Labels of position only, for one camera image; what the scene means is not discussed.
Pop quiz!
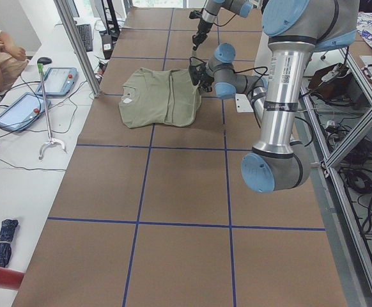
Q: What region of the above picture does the grey aluminium frame post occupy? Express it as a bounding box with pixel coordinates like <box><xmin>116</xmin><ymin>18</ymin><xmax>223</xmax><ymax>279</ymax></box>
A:
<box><xmin>54</xmin><ymin>0</ymin><xmax>101</xmax><ymax>98</ymax></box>

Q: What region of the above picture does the blue teach pendant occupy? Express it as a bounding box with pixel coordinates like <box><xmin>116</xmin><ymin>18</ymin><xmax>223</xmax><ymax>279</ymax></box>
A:
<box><xmin>43</xmin><ymin>67</ymin><xmax>78</xmax><ymax>97</ymax></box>
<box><xmin>0</xmin><ymin>93</ymin><xmax>45</xmax><ymax>132</ymax></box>

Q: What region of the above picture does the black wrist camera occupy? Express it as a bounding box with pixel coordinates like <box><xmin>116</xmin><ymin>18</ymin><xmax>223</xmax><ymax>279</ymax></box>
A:
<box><xmin>189</xmin><ymin>10</ymin><xmax>203</xmax><ymax>19</ymax></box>
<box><xmin>189</xmin><ymin>56</ymin><xmax>206</xmax><ymax>86</ymax></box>

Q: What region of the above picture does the black computer keyboard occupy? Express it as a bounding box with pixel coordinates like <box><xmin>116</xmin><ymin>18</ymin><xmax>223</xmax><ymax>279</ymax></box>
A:
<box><xmin>76</xmin><ymin>24</ymin><xmax>93</xmax><ymax>52</ymax></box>

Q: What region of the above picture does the olive green long-sleeve shirt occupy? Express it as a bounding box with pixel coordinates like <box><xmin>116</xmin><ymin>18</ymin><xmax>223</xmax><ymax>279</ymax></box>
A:
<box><xmin>119</xmin><ymin>67</ymin><xmax>201</xmax><ymax>129</ymax></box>

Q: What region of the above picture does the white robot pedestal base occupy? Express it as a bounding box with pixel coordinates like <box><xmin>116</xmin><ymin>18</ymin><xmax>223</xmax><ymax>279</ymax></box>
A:
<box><xmin>235</xmin><ymin>31</ymin><xmax>272</xmax><ymax>117</ymax></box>

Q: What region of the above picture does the near blue teach pendant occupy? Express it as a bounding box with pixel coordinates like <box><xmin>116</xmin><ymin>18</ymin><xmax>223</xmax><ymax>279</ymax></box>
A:
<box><xmin>0</xmin><ymin>93</ymin><xmax>45</xmax><ymax>132</ymax></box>

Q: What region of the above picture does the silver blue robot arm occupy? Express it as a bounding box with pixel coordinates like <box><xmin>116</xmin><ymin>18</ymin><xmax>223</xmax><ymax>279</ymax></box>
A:
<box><xmin>193</xmin><ymin>1</ymin><xmax>360</xmax><ymax>193</ymax></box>
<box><xmin>189</xmin><ymin>0</ymin><xmax>254</xmax><ymax>51</ymax></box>

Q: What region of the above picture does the far blue teach pendant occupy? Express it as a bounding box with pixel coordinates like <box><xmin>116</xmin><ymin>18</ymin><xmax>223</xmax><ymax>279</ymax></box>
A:
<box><xmin>43</xmin><ymin>67</ymin><xmax>78</xmax><ymax>97</ymax></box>

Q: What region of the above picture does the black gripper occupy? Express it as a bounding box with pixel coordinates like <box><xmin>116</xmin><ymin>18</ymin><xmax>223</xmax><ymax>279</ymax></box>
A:
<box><xmin>199</xmin><ymin>78</ymin><xmax>213</xmax><ymax>93</ymax></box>
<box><xmin>192</xmin><ymin>19</ymin><xmax>210</xmax><ymax>49</ymax></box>

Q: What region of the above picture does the metal reacher grabber tool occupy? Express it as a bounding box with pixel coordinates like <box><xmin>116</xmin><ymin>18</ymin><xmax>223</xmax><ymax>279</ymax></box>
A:
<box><xmin>37</xmin><ymin>63</ymin><xmax>66</xmax><ymax>161</ymax></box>

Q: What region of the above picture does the folded dark blue umbrella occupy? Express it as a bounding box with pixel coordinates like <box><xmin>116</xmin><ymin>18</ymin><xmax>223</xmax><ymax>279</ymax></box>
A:
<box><xmin>0</xmin><ymin>219</ymin><xmax>19</xmax><ymax>267</ymax></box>

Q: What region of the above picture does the red cylinder tube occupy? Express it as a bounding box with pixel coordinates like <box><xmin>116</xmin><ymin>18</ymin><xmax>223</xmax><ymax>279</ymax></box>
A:
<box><xmin>0</xmin><ymin>267</ymin><xmax>24</xmax><ymax>290</ymax></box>

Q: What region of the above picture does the black box under table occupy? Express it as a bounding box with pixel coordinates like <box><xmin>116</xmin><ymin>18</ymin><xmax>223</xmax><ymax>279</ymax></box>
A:
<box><xmin>308</xmin><ymin>63</ymin><xmax>362</xmax><ymax>104</ymax></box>

